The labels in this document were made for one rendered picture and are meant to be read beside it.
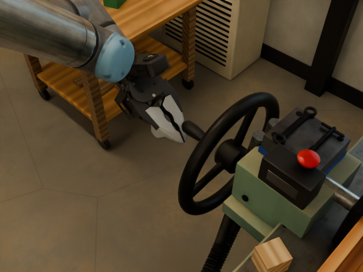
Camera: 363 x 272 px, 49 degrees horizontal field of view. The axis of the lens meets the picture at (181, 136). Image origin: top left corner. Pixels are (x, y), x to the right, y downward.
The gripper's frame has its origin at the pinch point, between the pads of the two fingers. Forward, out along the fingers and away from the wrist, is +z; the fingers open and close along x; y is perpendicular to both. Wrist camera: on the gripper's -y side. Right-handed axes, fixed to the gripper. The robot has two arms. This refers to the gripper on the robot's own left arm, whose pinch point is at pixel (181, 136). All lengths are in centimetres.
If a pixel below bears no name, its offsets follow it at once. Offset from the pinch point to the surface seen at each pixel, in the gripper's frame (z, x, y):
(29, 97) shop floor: -67, -17, 142
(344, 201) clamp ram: 21.6, -3.5, -21.1
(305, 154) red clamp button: 12.4, -0.9, -23.6
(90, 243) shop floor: 10, 8, 97
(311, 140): 12.2, -5.8, -20.6
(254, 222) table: 18.3, 3.5, -9.0
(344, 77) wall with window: 22, -133, 74
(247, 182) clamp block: 12.1, 2.5, -12.8
